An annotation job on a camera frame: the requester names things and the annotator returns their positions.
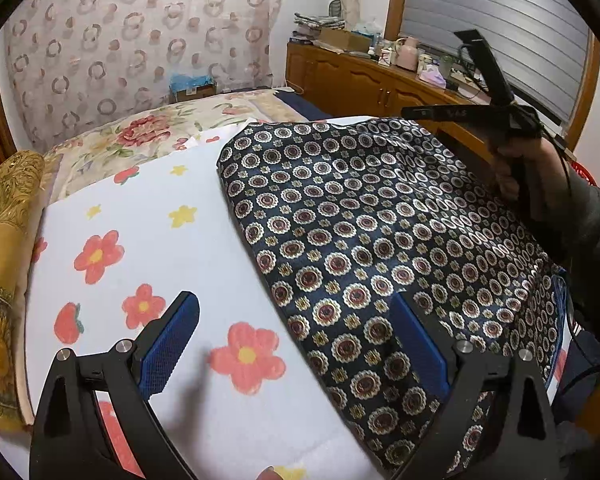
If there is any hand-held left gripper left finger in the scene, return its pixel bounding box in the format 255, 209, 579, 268
29, 290, 201, 480

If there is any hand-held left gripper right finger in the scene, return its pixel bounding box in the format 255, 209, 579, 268
390, 291, 565, 480

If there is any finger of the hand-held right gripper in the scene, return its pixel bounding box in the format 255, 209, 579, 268
454, 30, 515, 108
401, 104, 496, 121

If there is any dark blue patterned satin shirt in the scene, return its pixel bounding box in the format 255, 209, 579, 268
216, 116, 573, 476

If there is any person's right forearm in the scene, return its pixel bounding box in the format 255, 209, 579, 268
540, 170, 600, 281

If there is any person's right hand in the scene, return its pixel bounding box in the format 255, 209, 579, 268
492, 132, 573, 206

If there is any purple tissue pack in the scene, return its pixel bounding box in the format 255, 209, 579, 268
419, 65, 448, 86

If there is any grey window blind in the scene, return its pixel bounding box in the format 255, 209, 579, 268
402, 0, 600, 126

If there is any pink kettle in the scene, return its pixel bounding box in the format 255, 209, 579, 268
394, 36, 421, 72

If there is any red plastic basket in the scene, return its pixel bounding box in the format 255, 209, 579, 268
567, 160, 598, 186

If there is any white flower print bed sheet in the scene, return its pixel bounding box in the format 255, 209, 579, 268
25, 115, 381, 480

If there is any wooden sideboard cabinet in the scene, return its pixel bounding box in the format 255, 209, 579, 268
285, 40, 571, 161

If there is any open cardboard box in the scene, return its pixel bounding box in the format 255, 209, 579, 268
317, 26, 371, 53

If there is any dark blue blanket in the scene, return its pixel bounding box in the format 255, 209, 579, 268
280, 91, 327, 122

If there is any stack of newspapers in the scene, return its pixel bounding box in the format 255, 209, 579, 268
291, 10, 346, 43

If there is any golden yellow pillow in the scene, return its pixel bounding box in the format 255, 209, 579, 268
0, 150, 48, 436

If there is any cream floral quilt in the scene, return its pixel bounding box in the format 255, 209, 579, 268
42, 89, 311, 201

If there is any cardboard box with blue cloth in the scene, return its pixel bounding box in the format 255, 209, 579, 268
169, 72, 218, 103

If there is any ring pattern curtain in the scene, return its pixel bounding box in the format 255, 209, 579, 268
2, 0, 287, 153

